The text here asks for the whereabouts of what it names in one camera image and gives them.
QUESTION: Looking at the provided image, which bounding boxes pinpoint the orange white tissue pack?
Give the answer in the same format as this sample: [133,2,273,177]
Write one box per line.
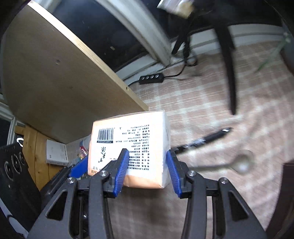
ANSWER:
[88,110,170,189]

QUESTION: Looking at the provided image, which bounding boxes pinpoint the black marker pen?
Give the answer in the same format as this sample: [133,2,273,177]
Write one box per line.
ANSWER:
[172,127,233,154]

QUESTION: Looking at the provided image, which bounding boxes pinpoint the metal spoon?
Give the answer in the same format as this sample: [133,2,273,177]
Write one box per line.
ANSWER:
[189,150,255,175]

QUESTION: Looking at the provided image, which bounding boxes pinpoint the white router box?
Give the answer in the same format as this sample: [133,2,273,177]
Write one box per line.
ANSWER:
[46,139,69,166]

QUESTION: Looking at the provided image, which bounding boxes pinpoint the plaid table cloth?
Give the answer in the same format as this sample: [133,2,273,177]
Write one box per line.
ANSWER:
[66,41,294,239]

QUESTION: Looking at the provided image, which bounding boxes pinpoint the black power strip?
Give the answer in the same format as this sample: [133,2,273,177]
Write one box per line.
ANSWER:
[139,73,164,85]

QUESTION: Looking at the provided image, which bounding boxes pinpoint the black desk leg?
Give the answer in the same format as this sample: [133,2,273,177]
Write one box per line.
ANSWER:
[214,21,237,115]

